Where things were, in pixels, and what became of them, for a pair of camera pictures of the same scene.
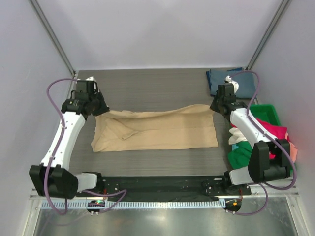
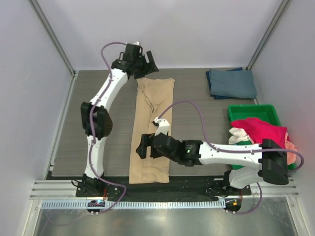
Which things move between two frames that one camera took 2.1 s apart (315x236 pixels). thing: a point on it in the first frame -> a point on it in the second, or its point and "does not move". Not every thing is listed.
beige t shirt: [187, 127] -> [154, 95]
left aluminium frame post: [47, 26] does not move
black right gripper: [213, 106] -> [146, 140]
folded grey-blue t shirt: [246, 81] does not move
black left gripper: [104, 108] -> [148, 67]
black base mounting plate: [179, 188] does not move
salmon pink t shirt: [294, 150] does not move
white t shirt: [237, 136] does not move
